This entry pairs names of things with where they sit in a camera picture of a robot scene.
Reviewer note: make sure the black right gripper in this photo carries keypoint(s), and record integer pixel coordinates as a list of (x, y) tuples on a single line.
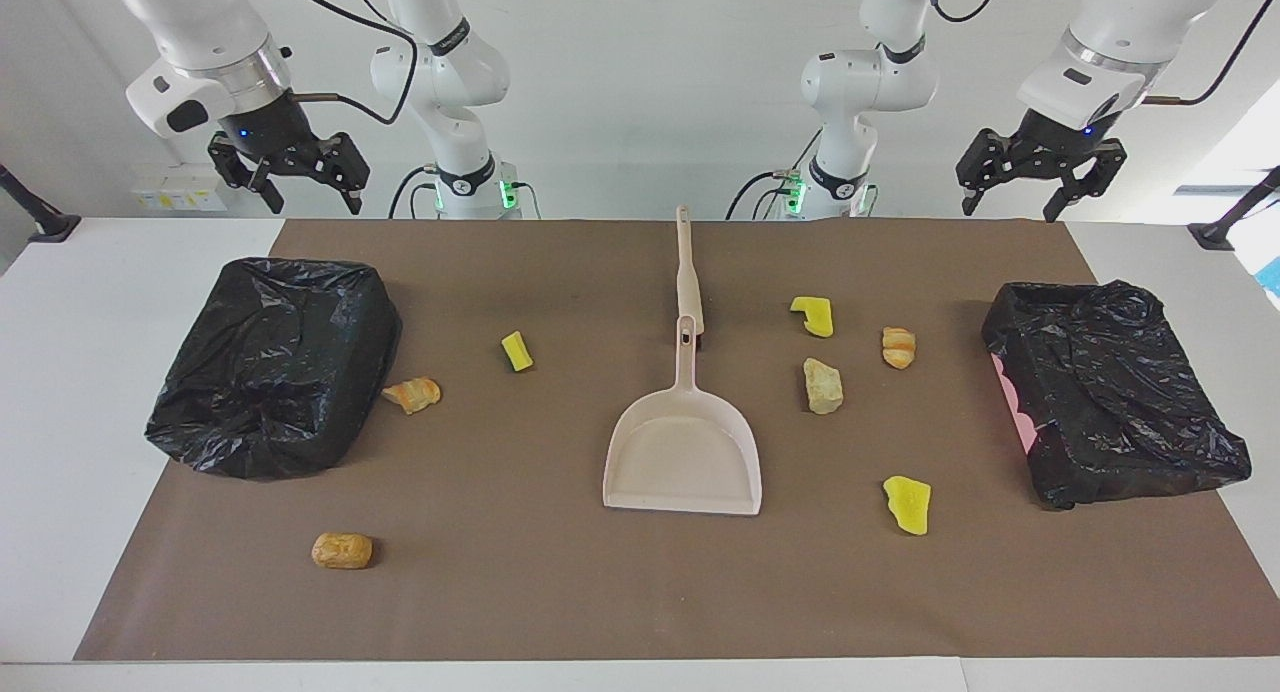
[(270, 132)]

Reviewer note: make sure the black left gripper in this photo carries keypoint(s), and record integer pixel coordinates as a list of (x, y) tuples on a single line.
[(1060, 142)]

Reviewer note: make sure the small striped toy croissant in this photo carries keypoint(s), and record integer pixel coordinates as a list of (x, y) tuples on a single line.
[(898, 348)]

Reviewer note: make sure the orange toy croissant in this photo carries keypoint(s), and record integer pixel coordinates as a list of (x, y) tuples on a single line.
[(413, 395)]

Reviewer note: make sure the notched yellow sponge piece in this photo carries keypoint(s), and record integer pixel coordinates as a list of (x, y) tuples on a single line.
[(817, 318)]

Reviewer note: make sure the pale beige bread chunk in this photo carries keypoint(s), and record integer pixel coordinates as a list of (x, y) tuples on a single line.
[(823, 387)]

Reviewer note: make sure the textured yellow sponge piece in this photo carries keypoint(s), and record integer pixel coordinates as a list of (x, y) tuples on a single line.
[(908, 505)]

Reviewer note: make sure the beige hand brush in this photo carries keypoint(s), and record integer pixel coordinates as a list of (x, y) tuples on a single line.
[(688, 282)]

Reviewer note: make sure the brown toy bread roll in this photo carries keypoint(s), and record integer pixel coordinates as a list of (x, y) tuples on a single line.
[(342, 551)]

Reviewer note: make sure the beige plastic dustpan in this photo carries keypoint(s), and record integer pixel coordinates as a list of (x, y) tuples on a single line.
[(680, 452)]

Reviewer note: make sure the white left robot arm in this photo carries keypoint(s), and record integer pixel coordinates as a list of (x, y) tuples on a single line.
[(870, 77)]

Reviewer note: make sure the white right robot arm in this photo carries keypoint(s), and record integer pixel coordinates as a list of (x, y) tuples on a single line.
[(450, 72)]

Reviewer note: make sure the bin lined with black bag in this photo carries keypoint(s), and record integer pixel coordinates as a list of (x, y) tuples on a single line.
[(270, 372)]

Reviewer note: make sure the pink bin with black bag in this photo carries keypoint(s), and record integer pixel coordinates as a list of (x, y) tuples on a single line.
[(1110, 402)]

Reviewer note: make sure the blue plastic item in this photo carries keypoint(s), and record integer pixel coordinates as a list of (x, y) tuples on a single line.
[(1273, 277)]

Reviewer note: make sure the small yellow sponge block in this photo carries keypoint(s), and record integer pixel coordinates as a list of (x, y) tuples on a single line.
[(517, 352)]

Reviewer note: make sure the brown table mat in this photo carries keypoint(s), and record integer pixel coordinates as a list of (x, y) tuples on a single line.
[(560, 592)]

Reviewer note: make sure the white wall socket box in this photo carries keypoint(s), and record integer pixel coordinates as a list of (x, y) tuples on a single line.
[(170, 194)]

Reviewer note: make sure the black camera stand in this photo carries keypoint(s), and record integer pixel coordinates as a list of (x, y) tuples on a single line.
[(1215, 237), (50, 227)]

